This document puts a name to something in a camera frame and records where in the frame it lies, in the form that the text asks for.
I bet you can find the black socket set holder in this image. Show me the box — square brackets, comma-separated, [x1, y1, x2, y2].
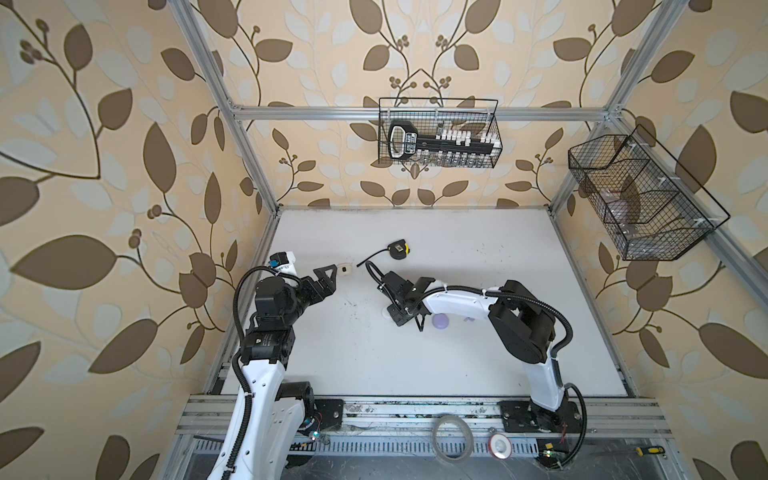
[384, 120, 502, 162]

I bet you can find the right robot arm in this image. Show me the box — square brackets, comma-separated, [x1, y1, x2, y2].
[371, 271, 574, 432]

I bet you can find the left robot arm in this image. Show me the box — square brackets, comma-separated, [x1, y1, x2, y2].
[208, 261, 337, 479]

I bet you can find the purple round earbud case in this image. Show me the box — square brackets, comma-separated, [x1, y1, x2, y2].
[431, 313, 450, 330]

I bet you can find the black yellow screwdriver right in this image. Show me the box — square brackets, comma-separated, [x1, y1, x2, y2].
[635, 445, 666, 457]

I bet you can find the small white tape roll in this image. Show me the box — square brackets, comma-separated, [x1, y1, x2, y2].
[488, 433, 512, 460]

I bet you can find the right side wire basket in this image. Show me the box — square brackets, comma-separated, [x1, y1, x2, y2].
[568, 124, 731, 261]

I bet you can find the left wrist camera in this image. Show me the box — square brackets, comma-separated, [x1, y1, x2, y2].
[268, 251, 297, 276]

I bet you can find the black yellow tape measure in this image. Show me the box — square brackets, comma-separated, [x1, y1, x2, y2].
[357, 239, 410, 267]

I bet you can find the grey tape roll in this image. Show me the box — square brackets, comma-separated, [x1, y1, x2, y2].
[430, 414, 475, 464]

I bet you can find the rear wire basket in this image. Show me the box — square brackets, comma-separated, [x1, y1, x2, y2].
[377, 96, 503, 169]

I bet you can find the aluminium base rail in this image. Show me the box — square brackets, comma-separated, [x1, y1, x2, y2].
[173, 394, 676, 438]

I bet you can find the wire basket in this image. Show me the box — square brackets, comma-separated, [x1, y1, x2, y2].
[377, 96, 503, 169]
[568, 124, 731, 261]

